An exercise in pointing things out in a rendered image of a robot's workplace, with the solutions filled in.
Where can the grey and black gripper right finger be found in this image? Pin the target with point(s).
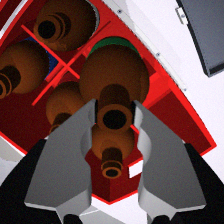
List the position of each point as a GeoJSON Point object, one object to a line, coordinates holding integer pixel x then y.
{"type": "Point", "coordinates": [175, 181]}

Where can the black shallow tray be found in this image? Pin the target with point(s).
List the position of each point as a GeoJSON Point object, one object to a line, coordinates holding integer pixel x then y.
{"type": "Point", "coordinates": [208, 20]}

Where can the dark red plastic crate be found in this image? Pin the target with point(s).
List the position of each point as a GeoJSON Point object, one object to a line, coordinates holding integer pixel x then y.
{"type": "Point", "coordinates": [23, 121]}

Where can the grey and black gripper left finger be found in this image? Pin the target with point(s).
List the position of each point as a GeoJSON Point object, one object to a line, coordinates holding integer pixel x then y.
{"type": "Point", "coordinates": [52, 179]}

